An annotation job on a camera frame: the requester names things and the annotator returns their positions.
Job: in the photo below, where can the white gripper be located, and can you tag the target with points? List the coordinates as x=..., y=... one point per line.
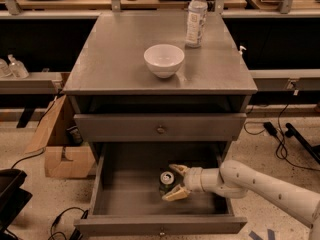
x=192, y=180

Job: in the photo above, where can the green soda can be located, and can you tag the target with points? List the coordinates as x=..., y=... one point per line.
x=166, y=182

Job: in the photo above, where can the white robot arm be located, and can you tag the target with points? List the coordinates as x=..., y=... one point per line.
x=232, y=179

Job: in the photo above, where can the round top drawer knob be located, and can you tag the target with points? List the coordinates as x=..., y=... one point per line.
x=160, y=129

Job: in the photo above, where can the closed grey top drawer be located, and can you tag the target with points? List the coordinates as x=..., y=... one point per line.
x=142, y=127

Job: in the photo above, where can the open grey middle drawer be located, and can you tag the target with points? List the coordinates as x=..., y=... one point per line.
x=126, y=198

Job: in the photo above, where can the grey drawer cabinet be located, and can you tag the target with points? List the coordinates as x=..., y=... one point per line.
x=110, y=75

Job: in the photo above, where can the brown cardboard box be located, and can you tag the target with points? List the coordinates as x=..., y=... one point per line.
x=62, y=157

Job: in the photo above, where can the white ceramic bowl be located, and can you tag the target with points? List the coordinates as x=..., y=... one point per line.
x=164, y=60

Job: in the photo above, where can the white pump dispenser top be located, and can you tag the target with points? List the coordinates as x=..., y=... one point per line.
x=242, y=49

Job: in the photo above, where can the black chair base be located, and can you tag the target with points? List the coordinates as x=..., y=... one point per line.
x=12, y=198

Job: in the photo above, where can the clear plastic water bottle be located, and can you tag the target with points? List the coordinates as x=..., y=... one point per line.
x=196, y=18

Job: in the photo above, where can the clear pump sanitizer bottle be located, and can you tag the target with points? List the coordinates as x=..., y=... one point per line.
x=17, y=68

